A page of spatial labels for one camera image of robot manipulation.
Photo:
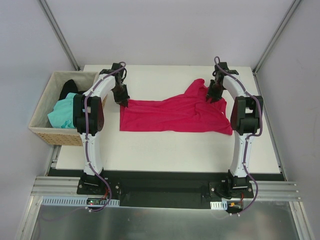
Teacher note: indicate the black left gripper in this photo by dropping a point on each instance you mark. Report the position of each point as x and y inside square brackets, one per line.
[121, 97]

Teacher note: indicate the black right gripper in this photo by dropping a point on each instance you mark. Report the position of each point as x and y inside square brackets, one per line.
[213, 94]

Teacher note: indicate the pink t shirt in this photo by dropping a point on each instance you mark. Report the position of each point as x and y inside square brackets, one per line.
[189, 112]

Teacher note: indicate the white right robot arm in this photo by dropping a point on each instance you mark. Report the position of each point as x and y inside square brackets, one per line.
[246, 116]

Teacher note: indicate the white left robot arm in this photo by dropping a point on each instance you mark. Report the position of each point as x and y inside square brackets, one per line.
[88, 113]

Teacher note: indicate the black t shirt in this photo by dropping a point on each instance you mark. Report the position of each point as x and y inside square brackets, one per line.
[69, 87]

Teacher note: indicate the teal t shirt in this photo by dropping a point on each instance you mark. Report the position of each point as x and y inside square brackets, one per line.
[62, 115]

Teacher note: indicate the wicker laundry basket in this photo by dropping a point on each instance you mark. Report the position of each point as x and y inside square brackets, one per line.
[40, 124]

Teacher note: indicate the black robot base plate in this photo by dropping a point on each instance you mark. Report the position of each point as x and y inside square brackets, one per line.
[160, 189]

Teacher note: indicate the right white cable duct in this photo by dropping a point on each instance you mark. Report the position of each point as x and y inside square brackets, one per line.
[219, 205]

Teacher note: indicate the white cable duct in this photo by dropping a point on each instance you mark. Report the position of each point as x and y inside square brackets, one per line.
[219, 205]
[67, 201]

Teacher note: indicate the left white cable duct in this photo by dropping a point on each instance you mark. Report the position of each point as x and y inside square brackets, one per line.
[67, 201]

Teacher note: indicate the left aluminium frame post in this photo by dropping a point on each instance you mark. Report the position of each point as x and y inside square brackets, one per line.
[45, 7]

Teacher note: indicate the aluminium frame post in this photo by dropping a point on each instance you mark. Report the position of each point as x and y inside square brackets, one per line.
[293, 7]
[45, 7]

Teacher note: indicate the right aluminium frame post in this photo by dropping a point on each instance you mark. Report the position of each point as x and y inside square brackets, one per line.
[293, 7]

